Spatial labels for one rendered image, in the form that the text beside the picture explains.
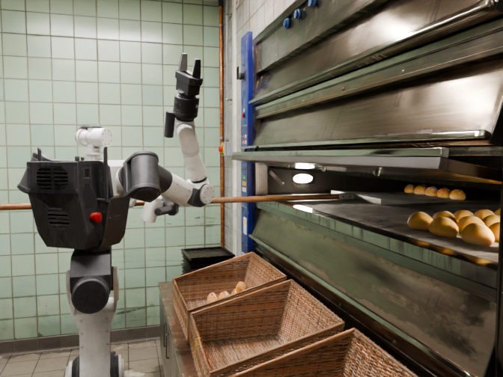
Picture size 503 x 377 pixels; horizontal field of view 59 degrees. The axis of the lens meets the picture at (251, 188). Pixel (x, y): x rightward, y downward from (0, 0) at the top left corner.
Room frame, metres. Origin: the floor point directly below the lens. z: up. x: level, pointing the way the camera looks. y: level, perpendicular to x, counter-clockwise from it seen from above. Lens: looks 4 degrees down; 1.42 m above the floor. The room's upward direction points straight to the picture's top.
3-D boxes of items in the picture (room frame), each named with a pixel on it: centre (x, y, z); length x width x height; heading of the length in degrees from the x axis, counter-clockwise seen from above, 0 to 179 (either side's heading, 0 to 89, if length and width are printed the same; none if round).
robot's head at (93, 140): (1.60, 0.56, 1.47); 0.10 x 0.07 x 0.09; 72
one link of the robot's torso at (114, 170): (1.54, 0.58, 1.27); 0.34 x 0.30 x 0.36; 72
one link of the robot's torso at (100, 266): (1.52, 0.55, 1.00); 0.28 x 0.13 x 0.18; 17
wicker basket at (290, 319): (1.69, -0.03, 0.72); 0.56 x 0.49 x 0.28; 14
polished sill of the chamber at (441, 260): (1.79, -0.30, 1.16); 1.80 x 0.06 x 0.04; 16
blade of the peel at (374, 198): (2.45, -0.72, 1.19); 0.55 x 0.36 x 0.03; 15
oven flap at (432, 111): (1.78, -0.27, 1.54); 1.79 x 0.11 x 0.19; 16
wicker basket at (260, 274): (2.26, 0.14, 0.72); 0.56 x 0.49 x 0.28; 17
